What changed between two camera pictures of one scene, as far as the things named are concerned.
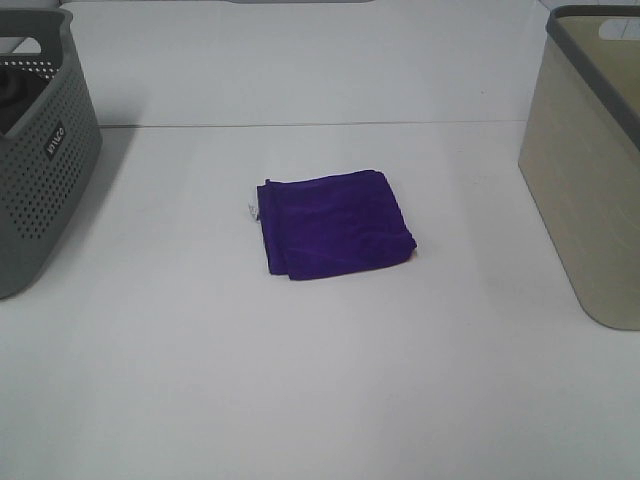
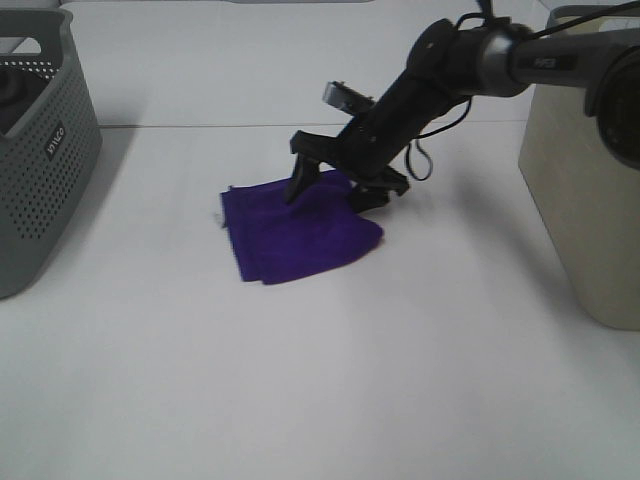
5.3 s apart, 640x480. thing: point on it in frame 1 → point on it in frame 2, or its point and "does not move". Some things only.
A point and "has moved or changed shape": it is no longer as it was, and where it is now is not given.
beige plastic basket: (580, 154) does not move
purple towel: (320, 225) has moved or changed shape
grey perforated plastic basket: (50, 139) does not move
